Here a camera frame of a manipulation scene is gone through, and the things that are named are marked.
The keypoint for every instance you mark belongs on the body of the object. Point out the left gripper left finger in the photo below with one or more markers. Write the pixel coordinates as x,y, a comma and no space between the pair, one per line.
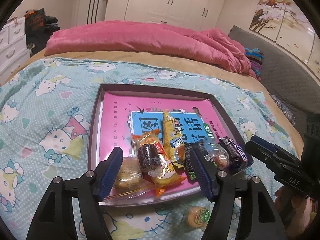
54,217

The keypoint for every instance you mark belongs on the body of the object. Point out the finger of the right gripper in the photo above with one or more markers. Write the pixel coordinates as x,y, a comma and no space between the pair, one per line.
286,167
266,151

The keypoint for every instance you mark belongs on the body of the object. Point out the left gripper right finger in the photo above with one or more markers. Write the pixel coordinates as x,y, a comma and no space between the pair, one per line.
258,217

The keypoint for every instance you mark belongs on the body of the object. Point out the snickers chocolate bar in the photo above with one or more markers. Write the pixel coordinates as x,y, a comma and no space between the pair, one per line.
238,159

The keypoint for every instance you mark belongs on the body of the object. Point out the clear-wrapped red candy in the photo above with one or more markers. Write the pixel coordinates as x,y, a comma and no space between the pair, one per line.
216,154

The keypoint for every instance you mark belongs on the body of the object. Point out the round biscuit green label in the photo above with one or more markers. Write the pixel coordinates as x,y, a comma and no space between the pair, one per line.
197,216

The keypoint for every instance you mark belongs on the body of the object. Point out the black green-pea snack packet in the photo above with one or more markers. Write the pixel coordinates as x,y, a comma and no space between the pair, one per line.
192,164

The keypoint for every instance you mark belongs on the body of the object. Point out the clear-wrapped crumbly pastry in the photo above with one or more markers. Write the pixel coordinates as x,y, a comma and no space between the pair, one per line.
129,182

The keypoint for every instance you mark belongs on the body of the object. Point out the yellow snack packet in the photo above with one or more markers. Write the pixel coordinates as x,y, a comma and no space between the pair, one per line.
173,141

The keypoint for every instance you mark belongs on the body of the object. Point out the small dark brown candy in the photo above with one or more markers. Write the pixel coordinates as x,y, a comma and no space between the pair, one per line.
149,160

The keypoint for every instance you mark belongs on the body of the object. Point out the orange cake bar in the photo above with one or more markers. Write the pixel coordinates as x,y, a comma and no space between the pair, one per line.
160,159

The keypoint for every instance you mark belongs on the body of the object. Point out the person's hand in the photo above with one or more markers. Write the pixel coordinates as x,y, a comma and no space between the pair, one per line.
304,223

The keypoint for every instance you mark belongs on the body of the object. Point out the grey quilted headboard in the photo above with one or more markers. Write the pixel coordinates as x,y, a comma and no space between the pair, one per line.
283,77

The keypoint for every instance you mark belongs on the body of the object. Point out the striped colourful cloth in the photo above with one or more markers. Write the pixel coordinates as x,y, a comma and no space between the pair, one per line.
256,58

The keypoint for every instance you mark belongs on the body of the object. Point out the Hello Kitty blue quilt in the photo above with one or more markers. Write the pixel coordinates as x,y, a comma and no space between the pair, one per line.
45,116

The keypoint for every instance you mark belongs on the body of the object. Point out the pink Chinese workbook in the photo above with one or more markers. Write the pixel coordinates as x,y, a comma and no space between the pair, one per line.
123,115

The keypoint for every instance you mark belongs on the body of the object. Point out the white drawer chest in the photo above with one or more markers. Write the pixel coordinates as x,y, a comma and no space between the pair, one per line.
14,52

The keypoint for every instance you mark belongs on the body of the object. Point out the white wardrobe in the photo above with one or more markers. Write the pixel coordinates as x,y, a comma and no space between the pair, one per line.
191,14

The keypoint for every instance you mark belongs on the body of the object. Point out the pink blanket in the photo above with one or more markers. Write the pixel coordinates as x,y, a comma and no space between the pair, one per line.
210,46

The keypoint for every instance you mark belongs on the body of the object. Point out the dark clothes pile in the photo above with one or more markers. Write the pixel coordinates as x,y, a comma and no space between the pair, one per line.
38,29

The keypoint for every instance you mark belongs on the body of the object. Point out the tree wall painting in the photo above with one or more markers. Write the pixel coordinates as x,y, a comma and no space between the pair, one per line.
284,23

